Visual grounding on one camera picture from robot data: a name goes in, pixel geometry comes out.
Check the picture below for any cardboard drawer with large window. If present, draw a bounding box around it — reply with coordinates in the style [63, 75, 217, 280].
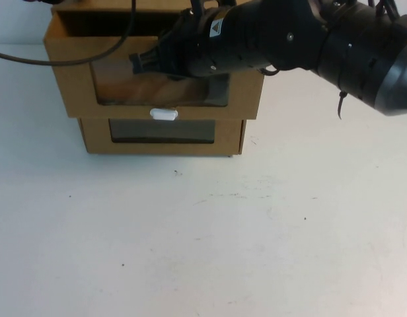
[42, 9, 266, 120]

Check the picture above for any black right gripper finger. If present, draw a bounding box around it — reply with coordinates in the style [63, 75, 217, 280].
[129, 52, 160, 65]
[132, 63, 160, 76]

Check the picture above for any black cable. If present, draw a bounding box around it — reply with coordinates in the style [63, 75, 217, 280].
[0, 0, 137, 65]

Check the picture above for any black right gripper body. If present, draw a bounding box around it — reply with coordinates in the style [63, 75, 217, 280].
[156, 10, 205, 82]

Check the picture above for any black cable tie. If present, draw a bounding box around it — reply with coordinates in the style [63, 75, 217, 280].
[335, 90, 348, 120]

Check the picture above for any white plastic drawer handle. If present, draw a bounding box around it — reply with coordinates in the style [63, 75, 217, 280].
[149, 108, 179, 122]

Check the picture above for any cardboard drawer with small window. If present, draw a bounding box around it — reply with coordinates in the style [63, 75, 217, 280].
[80, 116, 244, 156]

